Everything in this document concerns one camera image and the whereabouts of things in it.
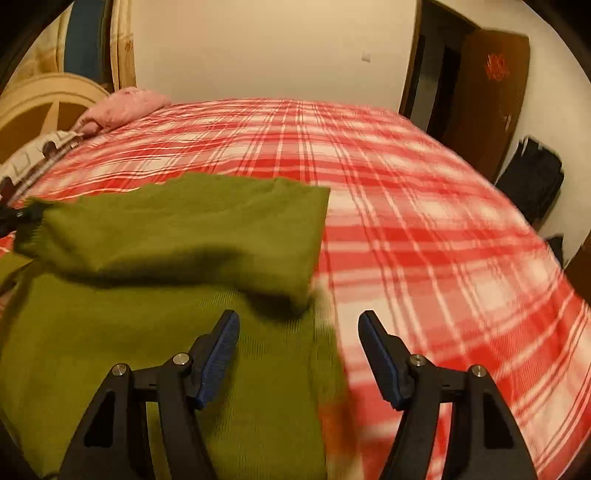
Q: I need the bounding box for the green striped knitted sweater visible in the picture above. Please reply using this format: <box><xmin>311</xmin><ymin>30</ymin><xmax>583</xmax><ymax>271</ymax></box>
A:
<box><xmin>1</xmin><ymin>173</ymin><xmax>352</xmax><ymax>479</ymax></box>

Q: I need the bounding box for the red plaid bed sheet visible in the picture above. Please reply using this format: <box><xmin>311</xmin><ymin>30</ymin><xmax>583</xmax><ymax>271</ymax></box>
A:
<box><xmin>15</xmin><ymin>99</ymin><xmax>590</xmax><ymax>479</ymax></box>

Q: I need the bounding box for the black bag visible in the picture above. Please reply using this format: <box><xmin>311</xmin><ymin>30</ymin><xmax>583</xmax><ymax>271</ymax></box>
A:
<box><xmin>495</xmin><ymin>137</ymin><xmax>564</xmax><ymax>225</ymax></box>

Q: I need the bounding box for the pink pillow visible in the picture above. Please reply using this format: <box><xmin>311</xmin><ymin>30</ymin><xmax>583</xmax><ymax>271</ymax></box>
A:
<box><xmin>72</xmin><ymin>87</ymin><xmax>171</xmax><ymax>137</ymax></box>

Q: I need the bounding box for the cream round headboard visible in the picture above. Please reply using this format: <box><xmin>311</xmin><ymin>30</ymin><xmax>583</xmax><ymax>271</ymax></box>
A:
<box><xmin>1</xmin><ymin>73</ymin><xmax>109</xmax><ymax>163</ymax></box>

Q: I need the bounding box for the brown wooden door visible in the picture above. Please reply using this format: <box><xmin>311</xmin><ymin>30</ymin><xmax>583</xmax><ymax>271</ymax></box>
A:
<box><xmin>441</xmin><ymin>28</ymin><xmax>530</xmax><ymax>182</ymax></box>

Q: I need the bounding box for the beige curtain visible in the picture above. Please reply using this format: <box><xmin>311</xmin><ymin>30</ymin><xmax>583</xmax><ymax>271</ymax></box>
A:
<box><xmin>57</xmin><ymin>0</ymin><xmax>136</xmax><ymax>92</ymax></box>

